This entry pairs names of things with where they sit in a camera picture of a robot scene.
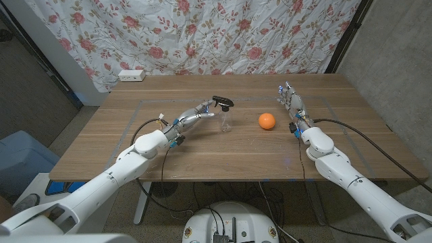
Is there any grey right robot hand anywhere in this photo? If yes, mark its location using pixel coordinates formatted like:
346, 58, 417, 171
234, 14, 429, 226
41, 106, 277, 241
276, 81, 313, 133

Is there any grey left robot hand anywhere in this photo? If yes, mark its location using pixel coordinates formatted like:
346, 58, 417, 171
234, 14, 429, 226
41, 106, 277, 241
161, 99, 216, 142

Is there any clear plastic spray bottle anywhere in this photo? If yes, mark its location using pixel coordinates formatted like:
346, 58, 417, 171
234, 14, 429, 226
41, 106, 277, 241
219, 108, 234, 133

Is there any person's bare forearm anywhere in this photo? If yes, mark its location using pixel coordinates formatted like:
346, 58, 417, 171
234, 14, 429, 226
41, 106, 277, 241
0, 196, 16, 224

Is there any orange fruit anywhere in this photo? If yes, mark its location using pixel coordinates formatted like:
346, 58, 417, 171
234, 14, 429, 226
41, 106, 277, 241
258, 112, 277, 130

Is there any white power strip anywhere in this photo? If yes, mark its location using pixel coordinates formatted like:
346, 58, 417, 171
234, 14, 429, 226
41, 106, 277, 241
117, 69, 146, 82

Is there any black round floor disc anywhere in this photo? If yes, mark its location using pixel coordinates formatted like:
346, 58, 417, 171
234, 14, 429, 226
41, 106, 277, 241
151, 182, 179, 198

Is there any black backdrop stand pole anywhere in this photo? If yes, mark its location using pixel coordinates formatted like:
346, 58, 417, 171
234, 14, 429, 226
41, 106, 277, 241
325, 0, 374, 74

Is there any floral print backdrop cloth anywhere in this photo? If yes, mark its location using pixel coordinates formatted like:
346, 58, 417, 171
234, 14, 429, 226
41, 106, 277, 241
25, 0, 362, 94

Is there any white table leg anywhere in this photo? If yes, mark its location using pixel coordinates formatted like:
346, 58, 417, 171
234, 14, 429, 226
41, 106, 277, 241
133, 182, 153, 226

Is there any grey table leg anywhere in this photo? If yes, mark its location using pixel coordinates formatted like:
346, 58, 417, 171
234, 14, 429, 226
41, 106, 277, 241
305, 182, 327, 226

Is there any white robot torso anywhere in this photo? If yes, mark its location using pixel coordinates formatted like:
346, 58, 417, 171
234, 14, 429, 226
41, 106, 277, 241
182, 201, 280, 243

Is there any blue plastic bin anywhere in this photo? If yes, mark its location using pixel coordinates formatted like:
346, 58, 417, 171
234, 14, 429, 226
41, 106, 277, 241
0, 130, 61, 200

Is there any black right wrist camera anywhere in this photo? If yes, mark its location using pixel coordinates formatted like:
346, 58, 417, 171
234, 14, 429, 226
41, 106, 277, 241
288, 121, 302, 139

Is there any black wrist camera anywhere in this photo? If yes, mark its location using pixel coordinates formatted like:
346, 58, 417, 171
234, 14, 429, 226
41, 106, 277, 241
288, 121, 302, 139
169, 134, 186, 149

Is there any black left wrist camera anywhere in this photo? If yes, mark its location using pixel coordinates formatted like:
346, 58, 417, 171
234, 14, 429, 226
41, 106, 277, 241
169, 134, 186, 149

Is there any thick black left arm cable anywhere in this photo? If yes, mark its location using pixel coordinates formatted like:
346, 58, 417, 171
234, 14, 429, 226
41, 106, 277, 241
130, 117, 195, 213

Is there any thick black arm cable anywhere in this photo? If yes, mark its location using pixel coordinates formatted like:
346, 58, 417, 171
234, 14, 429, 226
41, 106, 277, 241
130, 117, 195, 213
313, 118, 432, 194

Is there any thin black left camera cable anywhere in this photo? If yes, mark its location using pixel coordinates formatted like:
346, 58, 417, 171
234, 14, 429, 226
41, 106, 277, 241
160, 147, 171, 185

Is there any thin black camera cable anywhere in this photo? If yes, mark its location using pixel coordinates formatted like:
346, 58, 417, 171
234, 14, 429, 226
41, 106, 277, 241
160, 147, 171, 185
297, 136, 396, 243

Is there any thin black right camera cable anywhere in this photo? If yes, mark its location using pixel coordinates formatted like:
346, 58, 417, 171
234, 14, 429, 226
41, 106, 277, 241
297, 136, 396, 243

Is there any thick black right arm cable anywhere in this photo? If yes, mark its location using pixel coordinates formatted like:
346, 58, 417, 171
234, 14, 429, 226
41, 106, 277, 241
313, 118, 432, 194

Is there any white floor cable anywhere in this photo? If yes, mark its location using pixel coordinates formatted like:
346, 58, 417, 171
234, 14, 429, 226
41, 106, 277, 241
258, 182, 300, 243

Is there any dark door frame strip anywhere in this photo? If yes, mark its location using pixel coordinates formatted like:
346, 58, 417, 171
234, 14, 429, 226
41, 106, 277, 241
0, 6, 84, 109

